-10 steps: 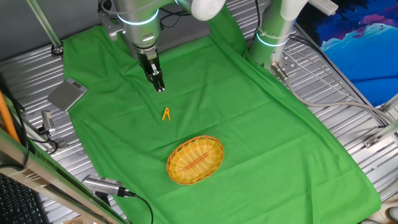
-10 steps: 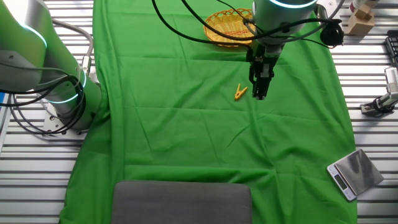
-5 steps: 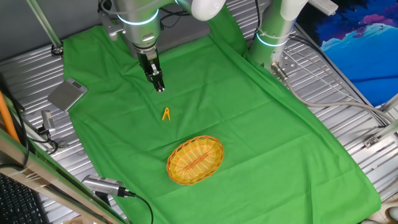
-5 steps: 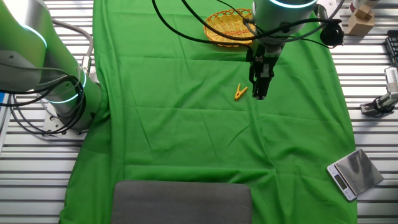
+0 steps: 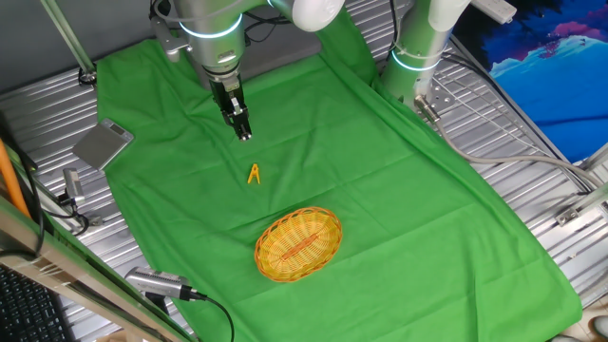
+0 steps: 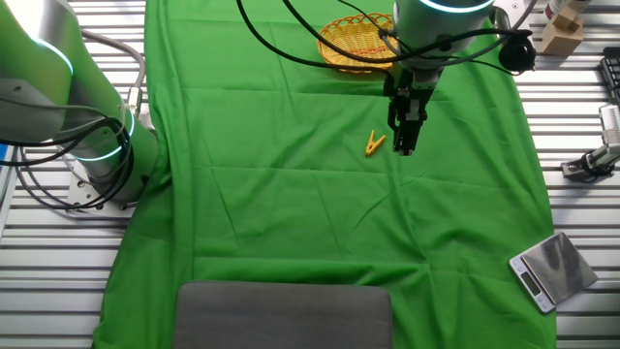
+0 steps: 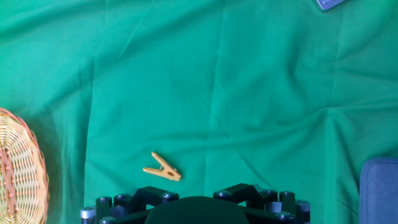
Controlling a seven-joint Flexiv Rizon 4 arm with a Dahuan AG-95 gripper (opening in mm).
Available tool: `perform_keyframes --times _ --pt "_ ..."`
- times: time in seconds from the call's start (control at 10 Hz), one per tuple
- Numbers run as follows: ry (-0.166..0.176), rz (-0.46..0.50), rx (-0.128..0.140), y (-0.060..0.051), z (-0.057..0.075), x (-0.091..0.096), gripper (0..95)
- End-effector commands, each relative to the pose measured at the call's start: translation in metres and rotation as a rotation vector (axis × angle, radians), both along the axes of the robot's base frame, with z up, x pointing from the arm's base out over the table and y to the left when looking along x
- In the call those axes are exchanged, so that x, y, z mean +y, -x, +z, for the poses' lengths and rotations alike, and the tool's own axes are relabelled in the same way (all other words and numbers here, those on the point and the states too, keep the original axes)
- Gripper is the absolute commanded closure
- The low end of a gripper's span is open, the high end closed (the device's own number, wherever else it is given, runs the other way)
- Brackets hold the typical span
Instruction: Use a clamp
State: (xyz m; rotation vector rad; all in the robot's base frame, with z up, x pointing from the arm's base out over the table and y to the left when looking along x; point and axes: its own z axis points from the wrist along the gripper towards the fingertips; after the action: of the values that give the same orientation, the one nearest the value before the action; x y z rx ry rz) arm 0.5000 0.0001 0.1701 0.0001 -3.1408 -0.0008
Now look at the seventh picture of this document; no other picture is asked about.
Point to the grey cushion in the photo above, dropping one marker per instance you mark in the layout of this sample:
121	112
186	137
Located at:
381	193

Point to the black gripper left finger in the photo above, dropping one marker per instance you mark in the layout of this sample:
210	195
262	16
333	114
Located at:
124	205

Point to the yellow plastic clamp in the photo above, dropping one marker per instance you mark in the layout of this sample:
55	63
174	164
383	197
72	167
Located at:
168	173

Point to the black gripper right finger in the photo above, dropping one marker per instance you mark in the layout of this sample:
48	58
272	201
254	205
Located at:
273	202

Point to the green cloth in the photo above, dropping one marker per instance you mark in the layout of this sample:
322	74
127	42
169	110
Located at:
217	93

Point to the silver digital kitchen scale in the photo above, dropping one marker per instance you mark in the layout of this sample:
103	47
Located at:
328	3

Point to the yellow wicker basket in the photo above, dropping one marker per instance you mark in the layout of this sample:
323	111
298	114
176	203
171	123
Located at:
18	174

